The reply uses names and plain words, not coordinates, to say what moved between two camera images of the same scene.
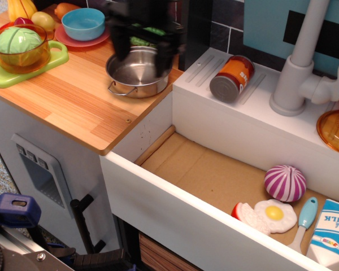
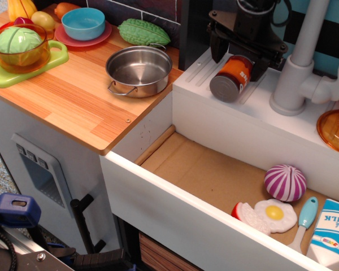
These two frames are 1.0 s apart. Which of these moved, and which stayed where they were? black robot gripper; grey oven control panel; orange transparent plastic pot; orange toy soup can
Moved: black robot gripper
Stayed: orange toy soup can; orange transparent plastic pot; grey oven control panel
